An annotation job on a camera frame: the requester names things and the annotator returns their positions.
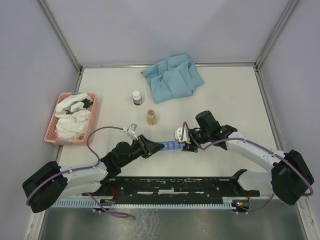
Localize blue weekly pill organizer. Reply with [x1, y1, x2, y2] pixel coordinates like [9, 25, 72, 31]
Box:
[159, 140, 185, 151]

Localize left aluminium corner post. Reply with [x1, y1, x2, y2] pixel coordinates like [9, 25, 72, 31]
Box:
[36, 0, 83, 73]

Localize light blue cable duct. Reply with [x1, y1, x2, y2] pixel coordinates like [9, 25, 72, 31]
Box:
[51, 197, 238, 208]

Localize light blue folded cloth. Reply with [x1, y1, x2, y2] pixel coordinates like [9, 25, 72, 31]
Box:
[140, 53, 204, 104]

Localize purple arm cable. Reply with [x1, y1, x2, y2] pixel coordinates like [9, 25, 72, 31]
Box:
[181, 121, 315, 216]
[26, 125, 136, 218]

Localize wrist camera white grey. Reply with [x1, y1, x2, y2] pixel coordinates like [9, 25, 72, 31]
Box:
[123, 123, 138, 141]
[174, 127, 190, 144]

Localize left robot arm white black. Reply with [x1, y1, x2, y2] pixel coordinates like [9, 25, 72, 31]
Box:
[22, 134, 165, 213]

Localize clear bottle yellow pills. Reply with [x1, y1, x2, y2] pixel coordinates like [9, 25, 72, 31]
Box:
[147, 109, 157, 126]

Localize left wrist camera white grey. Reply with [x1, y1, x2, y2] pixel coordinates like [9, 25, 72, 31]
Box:
[123, 123, 138, 141]

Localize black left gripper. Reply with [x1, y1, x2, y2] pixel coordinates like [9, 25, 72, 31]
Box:
[119, 133, 165, 167]

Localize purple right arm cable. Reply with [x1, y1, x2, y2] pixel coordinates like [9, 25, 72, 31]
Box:
[181, 121, 315, 216]

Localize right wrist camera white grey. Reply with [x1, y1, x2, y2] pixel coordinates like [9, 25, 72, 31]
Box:
[174, 127, 190, 144]

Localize right aluminium corner post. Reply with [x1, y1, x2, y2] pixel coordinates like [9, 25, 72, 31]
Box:
[255, 0, 301, 71]

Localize white crumpled cloth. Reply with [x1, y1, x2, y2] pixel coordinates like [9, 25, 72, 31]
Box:
[54, 92, 94, 141]

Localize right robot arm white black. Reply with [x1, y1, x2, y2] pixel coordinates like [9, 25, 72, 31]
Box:
[174, 110, 314, 205]

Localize aluminium corner post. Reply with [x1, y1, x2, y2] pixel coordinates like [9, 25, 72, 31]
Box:
[255, 0, 301, 71]
[36, 0, 83, 73]

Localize white cap dark pill bottle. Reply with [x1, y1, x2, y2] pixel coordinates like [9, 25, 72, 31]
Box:
[132, 90, 143, 106]

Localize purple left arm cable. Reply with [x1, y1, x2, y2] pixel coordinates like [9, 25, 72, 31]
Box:
[26, 125, 136, 218]

